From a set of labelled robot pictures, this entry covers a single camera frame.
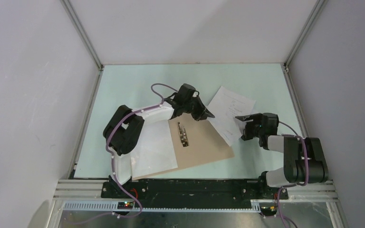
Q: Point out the aluminium frame rail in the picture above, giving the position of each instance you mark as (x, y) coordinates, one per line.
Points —
(86, 194)

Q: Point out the circuit board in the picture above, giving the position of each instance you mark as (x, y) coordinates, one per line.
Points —
(125, 205)
(268, 211)

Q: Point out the brown cardboard folder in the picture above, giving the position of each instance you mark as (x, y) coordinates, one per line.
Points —
(205, 144)

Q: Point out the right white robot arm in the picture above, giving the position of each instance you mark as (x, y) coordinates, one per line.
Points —
(303, 158)

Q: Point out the right corner aluminium post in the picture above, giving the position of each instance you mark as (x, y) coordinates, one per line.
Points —
(306, 29)

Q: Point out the printed paper sheet stack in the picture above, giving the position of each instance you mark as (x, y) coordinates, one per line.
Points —
(226, 106)

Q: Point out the corner aluminium post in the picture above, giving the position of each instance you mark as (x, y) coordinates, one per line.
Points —
(306, 29)
(75, 20)

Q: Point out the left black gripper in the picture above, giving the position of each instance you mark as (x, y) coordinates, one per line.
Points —
(202, 113)

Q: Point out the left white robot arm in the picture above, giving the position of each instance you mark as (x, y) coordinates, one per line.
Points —
(124, 128)

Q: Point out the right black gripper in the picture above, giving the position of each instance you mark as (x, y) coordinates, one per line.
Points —
(256, 118)

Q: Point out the left circuit board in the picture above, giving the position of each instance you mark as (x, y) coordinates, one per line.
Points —
(125, 205)

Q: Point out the metal folder clip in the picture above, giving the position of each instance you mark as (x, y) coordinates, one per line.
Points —
(183, 135)

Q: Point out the white paper sheet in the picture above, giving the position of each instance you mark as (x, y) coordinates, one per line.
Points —
(154, 152)

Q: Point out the left corner aluminium post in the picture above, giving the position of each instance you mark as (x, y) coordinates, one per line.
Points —
(75, 20)

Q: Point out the right circuit board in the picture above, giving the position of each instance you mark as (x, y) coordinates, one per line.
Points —
(268, 211)

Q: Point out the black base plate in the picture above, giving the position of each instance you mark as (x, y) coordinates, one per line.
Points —
(191, 193)

